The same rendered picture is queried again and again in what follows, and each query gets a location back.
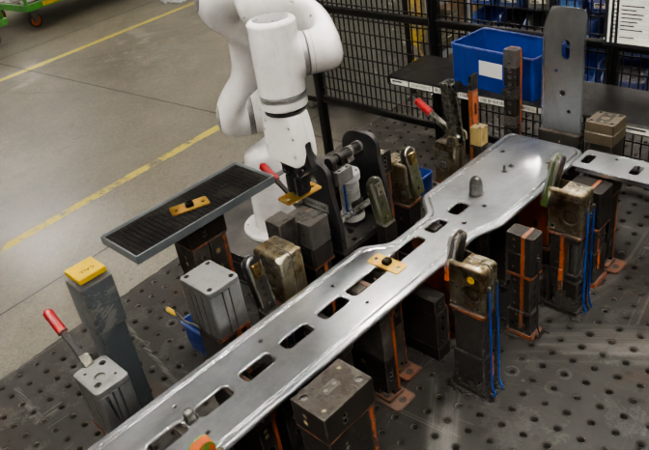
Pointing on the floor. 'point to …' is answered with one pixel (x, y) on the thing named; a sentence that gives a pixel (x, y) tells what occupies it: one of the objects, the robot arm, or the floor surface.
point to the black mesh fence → (446, 37)
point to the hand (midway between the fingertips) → (297, 182)
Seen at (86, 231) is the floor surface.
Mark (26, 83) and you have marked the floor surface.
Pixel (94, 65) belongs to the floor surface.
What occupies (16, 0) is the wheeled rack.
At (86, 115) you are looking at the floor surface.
